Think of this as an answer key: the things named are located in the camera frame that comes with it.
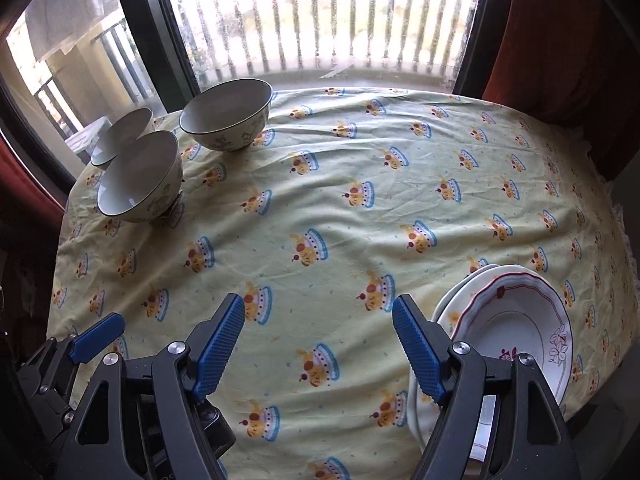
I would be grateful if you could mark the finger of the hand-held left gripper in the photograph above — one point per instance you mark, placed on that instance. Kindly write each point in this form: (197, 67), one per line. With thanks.
(217, 435)
(97, 337)

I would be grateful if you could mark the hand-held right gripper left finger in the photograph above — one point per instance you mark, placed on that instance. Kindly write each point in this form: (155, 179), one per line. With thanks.
(217, 350)

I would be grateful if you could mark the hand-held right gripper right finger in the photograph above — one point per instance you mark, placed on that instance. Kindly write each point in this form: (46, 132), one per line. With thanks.
(420, 350)

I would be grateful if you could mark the ribbed rim floral plate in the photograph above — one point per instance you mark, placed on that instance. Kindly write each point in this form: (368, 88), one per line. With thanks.
(457, 310)

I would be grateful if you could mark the small red rimmed dish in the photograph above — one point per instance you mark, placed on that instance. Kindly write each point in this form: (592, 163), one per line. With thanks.
(510, 320)

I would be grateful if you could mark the floral ceramic bowl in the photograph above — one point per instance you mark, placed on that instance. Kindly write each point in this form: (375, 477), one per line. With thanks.
(225, 130)
(117, 135)
(145, 200)

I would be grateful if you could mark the red curtain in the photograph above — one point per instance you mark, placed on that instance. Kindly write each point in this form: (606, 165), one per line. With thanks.
(550, 60)
(25, 180)

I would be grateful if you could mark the yellow printed tablecloth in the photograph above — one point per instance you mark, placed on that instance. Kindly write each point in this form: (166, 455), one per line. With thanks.
(350, 185)

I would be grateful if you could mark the white air conditioner unit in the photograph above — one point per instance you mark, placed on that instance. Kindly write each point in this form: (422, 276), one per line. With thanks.
(87, 140)

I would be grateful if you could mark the hanging white cloth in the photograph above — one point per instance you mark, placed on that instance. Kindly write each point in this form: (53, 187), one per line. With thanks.
(70, 10)

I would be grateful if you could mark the balcony railing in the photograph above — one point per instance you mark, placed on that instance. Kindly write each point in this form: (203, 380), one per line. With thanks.
(319, 30)

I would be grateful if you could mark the dark window frame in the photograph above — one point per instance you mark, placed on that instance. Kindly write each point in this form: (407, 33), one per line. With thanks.
(150, 35)

